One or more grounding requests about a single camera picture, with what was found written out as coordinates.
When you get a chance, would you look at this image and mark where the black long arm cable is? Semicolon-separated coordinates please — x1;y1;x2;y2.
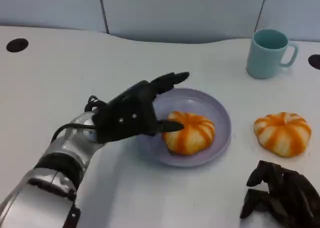
50;123;97;144

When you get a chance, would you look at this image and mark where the orange white toy bread roll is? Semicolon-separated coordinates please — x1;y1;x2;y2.
162;111;216;156
253;112;312;157

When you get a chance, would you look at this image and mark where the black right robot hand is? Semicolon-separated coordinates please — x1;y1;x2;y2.
239;160;320;228

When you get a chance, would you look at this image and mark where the grey-blue partition panel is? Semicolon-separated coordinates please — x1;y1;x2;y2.
0;0;110;34
254;0;320;43
99;0;268;44

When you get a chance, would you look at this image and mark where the black table cable grommet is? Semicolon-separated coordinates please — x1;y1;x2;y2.
307;54;320;70
6;38;29;53

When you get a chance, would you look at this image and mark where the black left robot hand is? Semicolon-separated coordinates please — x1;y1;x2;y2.
98;72;190;133

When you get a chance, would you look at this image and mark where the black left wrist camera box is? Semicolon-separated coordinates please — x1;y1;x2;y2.
92;105;159;144

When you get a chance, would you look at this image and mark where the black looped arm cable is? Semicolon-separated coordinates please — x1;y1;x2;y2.
84;95;109;114

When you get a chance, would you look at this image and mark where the lilac plate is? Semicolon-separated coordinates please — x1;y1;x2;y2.
136;88;232;168

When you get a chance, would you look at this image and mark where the pale green mug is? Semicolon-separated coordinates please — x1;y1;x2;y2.
246;29;300;79

